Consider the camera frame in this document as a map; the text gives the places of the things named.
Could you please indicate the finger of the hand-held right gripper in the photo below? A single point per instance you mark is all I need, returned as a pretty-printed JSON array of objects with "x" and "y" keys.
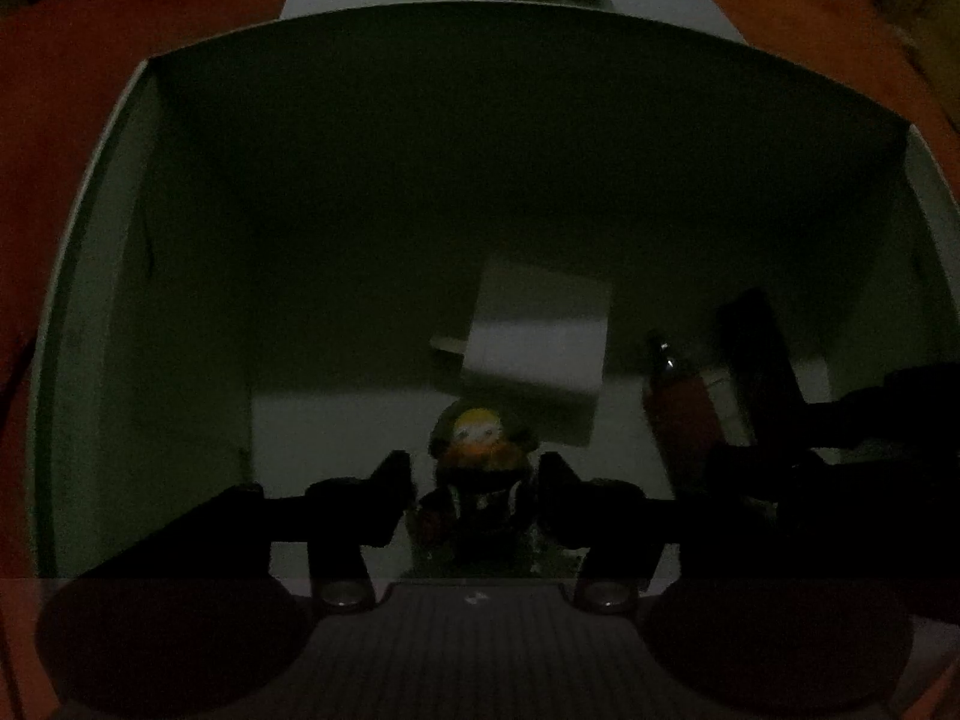
[
  {"x": 757, "y": 472},
  {"x": 885, "y": 405}
]

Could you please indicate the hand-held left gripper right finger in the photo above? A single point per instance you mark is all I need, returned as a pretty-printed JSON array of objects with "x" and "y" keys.
[{"x": 556, "y": 481}]

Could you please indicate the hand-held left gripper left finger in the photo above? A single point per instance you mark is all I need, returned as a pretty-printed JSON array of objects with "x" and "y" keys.
[{"x": 391, "y": 481}]

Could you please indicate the small toy figure yellow head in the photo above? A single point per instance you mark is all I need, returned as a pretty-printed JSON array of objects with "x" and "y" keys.
[{"x": 478, "y": 457}]

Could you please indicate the white storage box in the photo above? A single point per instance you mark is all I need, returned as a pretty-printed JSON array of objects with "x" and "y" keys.
[{"x": 360, "y": 165}]

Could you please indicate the red bottle with white label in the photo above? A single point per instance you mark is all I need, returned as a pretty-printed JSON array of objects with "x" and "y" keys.
[{"x": 679, "y": 420}]

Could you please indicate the black oblong object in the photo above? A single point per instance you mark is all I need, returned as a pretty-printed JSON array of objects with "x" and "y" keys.
[{"x": 757, "y": 360}]

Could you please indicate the small white cardboard box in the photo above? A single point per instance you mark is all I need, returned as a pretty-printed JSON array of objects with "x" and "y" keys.
[{"x": 536, "y": 345}]

